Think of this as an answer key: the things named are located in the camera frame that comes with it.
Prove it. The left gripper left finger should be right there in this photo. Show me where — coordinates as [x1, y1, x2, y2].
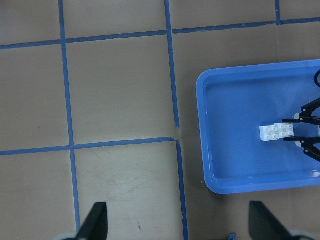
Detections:
[76, 202, 108, 240]

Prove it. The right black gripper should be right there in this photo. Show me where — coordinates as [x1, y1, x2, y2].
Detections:
[282, 98, 320, 162]

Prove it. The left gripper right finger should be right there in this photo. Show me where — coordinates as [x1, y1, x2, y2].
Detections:
[248, 201, 293, 240]

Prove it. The white block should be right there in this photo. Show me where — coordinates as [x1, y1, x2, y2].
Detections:
[259, 125, 280, 142]
[274, 122, 294, 139]

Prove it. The blue plastic tray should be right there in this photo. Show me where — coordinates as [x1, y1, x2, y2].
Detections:
[195, 59, 320, 195]

